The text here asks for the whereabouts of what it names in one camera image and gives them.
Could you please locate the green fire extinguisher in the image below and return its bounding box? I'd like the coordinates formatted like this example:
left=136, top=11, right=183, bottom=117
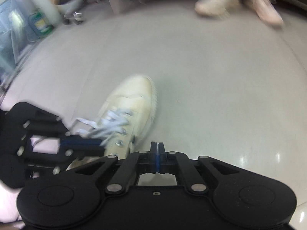
left=28, top=10, right=54, bottom=39

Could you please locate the white canvas sneaker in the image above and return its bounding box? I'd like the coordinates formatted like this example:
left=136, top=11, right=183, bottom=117
left=89, top=75, right=157, bottom=159

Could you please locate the white shoelace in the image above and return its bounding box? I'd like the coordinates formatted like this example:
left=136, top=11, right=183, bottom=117
left=69, top=108, right=134, bottom=147

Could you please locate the pink chunky sneaker right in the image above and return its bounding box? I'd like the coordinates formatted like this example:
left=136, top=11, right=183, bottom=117
left=243, top=0, right=284, bottom=28

